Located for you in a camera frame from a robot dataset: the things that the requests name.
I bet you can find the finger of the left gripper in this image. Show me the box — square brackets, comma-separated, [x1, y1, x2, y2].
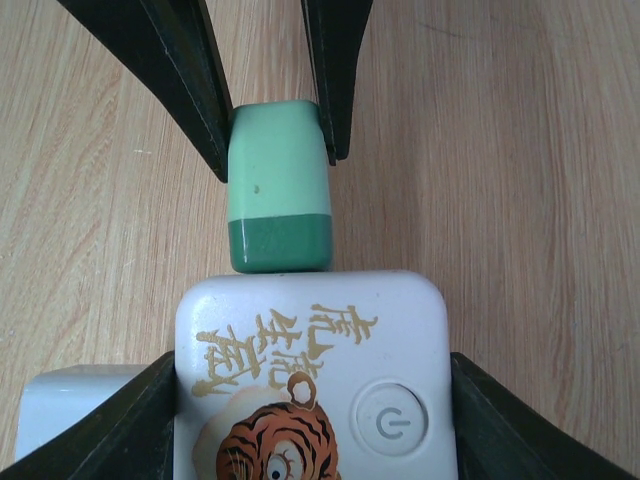
[60, 0, 233, 183]
[301, 0, 373, 166]

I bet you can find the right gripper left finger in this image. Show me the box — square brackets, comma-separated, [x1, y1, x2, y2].
[1, 351, 175, 479]

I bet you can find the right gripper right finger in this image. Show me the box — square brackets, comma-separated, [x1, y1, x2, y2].
[450, 352, 634, 479]

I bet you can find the grey white adapter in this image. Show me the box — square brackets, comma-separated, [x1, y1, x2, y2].
[15, 364, 145, 461]

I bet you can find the white cube socket adapter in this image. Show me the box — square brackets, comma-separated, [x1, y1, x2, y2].
[173, 271, 459, 479]

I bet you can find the light green cube plug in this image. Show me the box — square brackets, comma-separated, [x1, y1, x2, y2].
[228, 100, 333, 274]

